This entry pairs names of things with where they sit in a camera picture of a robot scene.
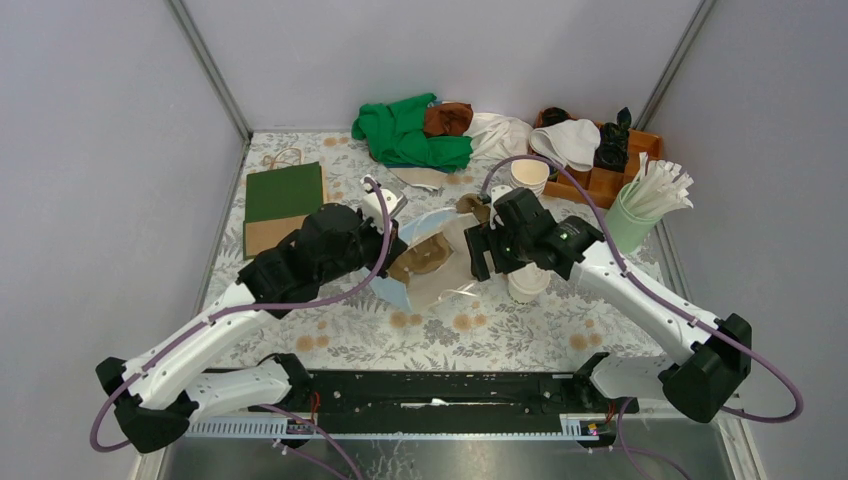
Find stack of paper cups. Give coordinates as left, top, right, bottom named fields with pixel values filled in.
left=509, top=159, right=550, bottom=197

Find cardboard cup carrier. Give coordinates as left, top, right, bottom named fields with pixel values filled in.
left=456, top=193, right=491, bottom=223
left=388, top=233, right=453, bottom=285

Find black plastic bags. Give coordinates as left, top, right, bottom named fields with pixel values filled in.
left=594, top=107, right=632, bottom=173

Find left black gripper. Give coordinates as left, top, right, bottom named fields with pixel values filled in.
left=319, top=207, right=409, bottom=285

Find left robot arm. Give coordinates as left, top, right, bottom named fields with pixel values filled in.
left=89, top=176, right=407, bottom=453

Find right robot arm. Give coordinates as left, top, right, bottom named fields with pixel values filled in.
left=464, top=188, right=752, bottom=423

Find light blue paper bag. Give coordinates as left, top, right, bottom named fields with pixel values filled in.
left=370, top=208, right=479, bottom=313

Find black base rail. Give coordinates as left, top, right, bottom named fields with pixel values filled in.
left=259, top=353, right=638, bottom=436

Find green cloth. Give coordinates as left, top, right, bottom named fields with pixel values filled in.
left=351, top=93, right=472, bottom=173

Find white wrapped straws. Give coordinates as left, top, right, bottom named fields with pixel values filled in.
left=622, top=152, right=694, bottom=219

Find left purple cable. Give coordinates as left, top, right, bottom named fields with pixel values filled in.
left=89, top=176, right=395, bottom=480

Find green paper bag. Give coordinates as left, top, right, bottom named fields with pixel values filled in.
left=243, top=162, right=326, bottom=259

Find white paper coffee cup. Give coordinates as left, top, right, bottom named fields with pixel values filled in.
left=507, top=263, right=551, bottom=304

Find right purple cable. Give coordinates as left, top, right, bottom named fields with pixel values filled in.
left=480, top=154, right=805, bottom=478

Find brown cloth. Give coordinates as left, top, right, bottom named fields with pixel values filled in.
left=423, top=102, right=474, bottom=137

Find wooden compartment tray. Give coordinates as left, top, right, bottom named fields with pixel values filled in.
left=534, top=107, right=664, bottom=208

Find purple cable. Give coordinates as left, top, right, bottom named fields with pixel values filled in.
left=480, top=154, right=805, bottom=478
left=89, top=176, right=395, bottom=480

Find white cloth on tray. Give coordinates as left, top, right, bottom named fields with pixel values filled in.
left=529, top=119, right=601, bottom=172

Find green straw holder cup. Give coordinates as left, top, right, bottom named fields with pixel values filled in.
left=604, top=183, right=661, bottom=254

